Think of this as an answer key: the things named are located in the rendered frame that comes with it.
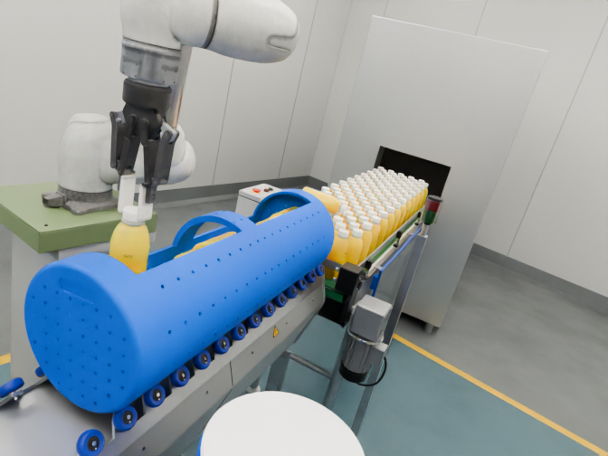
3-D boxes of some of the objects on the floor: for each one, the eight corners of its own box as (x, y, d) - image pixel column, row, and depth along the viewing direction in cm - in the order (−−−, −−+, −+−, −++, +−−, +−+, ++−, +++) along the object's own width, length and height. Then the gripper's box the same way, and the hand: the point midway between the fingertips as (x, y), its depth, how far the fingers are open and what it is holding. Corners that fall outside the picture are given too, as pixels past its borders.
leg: (241, 478, 188) (271, 352, 167) (248, 469, 193) (280, 346, 172) (252, 486, 186) (285, 359, 165) (260, 476, 191) (292, 352, 170)
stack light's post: (345, 443, 218) (416, 234, 181) (347, 439, 222) (419, 232, 185) (352, 448, 217) (426, 238, 180) (355, 442, 220) (428, 235, 183)
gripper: (92, 67, 74) (83, 204, 82) (173, 92, 68) (155, 236, 76) (128, 71, 80) (116, 197, 88) (204, 94, 75) (184, 227, 83)
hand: (136, 198), depth 81 cm, fingers closed on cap, 4 cm apart
